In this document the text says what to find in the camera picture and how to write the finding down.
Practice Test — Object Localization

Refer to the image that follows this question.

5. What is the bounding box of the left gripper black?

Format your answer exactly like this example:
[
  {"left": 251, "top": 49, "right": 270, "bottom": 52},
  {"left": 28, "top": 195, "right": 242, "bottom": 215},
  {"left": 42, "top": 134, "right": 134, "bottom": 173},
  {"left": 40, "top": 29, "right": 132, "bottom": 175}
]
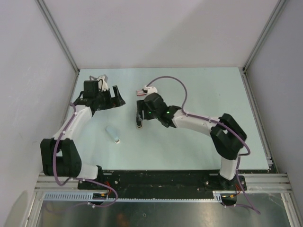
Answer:
[{"left": 95, "top": 86, "right": 125, "bottom": 111}]

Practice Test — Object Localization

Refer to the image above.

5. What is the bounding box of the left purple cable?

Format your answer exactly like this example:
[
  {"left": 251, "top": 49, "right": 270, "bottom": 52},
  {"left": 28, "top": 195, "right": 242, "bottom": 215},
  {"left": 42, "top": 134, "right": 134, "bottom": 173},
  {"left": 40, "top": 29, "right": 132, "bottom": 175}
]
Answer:
[{"left": 44, "top": 104, "right": 118, "bottom": 213}]

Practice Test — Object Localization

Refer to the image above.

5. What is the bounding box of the light blue stapler cover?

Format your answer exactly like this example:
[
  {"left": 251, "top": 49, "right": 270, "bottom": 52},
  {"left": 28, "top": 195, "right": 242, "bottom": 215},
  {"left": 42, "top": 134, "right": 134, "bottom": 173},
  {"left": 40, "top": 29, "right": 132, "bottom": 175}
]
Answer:
[{"left": 106, "top": 126, "right": 120, "bottom": 144}]

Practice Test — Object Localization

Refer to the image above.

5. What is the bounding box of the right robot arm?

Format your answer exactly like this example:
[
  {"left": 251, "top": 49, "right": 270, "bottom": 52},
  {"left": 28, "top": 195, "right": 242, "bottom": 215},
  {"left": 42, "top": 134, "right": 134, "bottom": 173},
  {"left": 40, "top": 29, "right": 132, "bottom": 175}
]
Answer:
[{"left": 136, "top": 93, "right": 247, "bottom": 190}]

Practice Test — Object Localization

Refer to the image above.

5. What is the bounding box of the grey cable duct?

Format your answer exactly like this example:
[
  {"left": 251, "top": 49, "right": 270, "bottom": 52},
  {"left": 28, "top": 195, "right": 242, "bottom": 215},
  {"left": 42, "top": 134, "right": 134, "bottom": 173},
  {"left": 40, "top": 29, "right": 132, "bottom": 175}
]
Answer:
[{"left": 42, "top": 191, "right": 223, "bottom": 203}]

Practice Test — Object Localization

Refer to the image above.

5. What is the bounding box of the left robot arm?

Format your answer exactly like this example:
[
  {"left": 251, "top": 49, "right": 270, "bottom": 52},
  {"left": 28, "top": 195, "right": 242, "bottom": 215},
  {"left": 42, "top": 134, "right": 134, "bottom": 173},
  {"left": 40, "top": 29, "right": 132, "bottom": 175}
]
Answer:
[{"left": 40, "top": 75, "right": 125, "bottom": 189}]

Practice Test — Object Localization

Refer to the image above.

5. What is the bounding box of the red staple box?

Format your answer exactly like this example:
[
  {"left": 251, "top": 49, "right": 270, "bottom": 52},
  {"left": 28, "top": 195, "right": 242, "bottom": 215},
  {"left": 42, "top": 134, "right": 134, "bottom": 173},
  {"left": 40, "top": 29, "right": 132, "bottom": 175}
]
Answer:
[{"left": 136, "top": 89, "right": 147, "bottom": 96}]

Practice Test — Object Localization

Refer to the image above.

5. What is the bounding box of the beige black stapler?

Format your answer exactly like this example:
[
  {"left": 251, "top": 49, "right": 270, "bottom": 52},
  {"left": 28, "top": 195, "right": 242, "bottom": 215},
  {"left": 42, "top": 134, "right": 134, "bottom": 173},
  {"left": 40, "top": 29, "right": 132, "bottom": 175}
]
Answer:
[{"left": 136, "top": 113, "right": 144, "bottom": 129}]

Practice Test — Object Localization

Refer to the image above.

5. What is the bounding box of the aluminium rail frame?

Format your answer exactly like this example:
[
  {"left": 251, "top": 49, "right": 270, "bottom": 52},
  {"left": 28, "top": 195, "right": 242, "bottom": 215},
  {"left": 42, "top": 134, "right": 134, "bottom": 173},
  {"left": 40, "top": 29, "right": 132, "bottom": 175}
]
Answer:
[{"left": 34, "top": 174, "right": 292, "bottom": 193}]

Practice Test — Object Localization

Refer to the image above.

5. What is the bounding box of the purple cable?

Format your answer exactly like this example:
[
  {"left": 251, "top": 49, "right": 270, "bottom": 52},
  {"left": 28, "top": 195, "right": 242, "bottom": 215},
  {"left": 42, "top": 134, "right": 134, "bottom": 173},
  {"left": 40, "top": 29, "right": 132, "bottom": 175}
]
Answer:
[
  {"left": 44, "top": 104, "right": 118, "bottom": 213},
  {"left": 145, "top": 76, "right": 261, "bottom": 215}
]

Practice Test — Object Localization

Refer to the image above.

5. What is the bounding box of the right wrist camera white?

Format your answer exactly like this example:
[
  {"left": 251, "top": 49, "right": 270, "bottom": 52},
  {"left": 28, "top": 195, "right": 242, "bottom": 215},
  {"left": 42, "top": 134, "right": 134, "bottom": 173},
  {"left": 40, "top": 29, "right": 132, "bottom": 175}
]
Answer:
[{"left": 142, "top": 86, "right": 158, "bottom": 96}]

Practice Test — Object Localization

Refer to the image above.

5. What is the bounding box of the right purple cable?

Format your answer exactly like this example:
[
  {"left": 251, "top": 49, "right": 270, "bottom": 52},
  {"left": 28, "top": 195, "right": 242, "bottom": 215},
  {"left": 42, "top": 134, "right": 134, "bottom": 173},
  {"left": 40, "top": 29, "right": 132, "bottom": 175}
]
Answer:
[{"left": 145, "top": 76, "right": 261, "bottom": 215}]

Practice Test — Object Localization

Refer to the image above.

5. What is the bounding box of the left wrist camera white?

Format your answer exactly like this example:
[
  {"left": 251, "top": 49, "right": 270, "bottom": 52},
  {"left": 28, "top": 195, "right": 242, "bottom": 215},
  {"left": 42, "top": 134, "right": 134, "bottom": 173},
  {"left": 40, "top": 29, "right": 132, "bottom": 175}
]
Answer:
[{"left": 89, "top": 74, "right": 109, "bottom": 92}]

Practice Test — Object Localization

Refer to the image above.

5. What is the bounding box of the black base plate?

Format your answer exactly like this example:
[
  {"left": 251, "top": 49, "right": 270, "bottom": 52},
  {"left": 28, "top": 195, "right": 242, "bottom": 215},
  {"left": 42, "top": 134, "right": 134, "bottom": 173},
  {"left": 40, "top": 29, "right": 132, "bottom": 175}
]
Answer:
[{"left": 77, "top": 169, "right": 247, "bottom": 199}]

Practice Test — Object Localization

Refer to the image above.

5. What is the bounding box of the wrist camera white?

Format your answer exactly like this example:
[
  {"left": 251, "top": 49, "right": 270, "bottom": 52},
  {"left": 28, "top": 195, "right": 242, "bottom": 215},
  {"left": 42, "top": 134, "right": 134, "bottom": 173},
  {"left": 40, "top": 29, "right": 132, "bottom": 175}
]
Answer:
[
  {"left": 89, "top": 74, "right": 109, "bottom": 92},
  {"left": 142, "top": 86, "right": 158, "bottom": 96}
]

